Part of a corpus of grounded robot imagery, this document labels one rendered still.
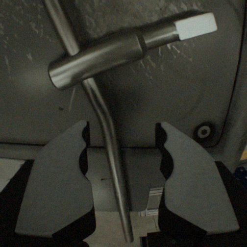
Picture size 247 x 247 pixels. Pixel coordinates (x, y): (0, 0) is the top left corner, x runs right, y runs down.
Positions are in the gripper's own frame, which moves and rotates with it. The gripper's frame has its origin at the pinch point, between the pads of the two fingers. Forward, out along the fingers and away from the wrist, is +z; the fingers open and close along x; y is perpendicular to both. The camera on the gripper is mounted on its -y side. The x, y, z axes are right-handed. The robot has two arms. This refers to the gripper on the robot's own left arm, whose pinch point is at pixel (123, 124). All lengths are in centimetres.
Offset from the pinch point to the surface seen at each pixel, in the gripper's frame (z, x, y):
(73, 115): 3.6, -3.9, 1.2
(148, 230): 130, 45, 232
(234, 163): 4.2, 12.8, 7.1
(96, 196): 3.7, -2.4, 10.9
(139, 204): 3.7, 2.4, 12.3
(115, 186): 2.3, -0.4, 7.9
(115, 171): 2.2, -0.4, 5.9
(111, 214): 130, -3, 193
